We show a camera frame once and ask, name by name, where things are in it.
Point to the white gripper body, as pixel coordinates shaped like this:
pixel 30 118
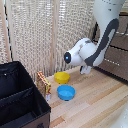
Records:
pixel 86 69

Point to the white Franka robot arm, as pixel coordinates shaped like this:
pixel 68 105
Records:
pixel 96 46

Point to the brown drawer front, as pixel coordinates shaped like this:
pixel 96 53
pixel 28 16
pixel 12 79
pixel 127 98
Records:
pixel 122 40
pixel 116 66

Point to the dark brown drawer cabinet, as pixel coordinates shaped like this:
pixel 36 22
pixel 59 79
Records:
pixel 121 56

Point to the yellow plastic bowl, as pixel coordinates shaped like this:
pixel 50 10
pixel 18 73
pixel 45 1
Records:
pixel 62 77

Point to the blue plastic bowl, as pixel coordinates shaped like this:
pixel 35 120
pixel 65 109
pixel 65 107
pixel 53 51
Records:
pixel 66 92

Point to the orange patterned carton box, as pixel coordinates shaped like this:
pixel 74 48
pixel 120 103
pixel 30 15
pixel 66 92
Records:
pixel 43 85

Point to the beige bamboo screen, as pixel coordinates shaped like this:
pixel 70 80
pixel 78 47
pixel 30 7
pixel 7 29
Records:
pixel 33 33

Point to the black fabric storage bin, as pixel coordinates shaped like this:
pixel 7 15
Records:
pixel 18 100

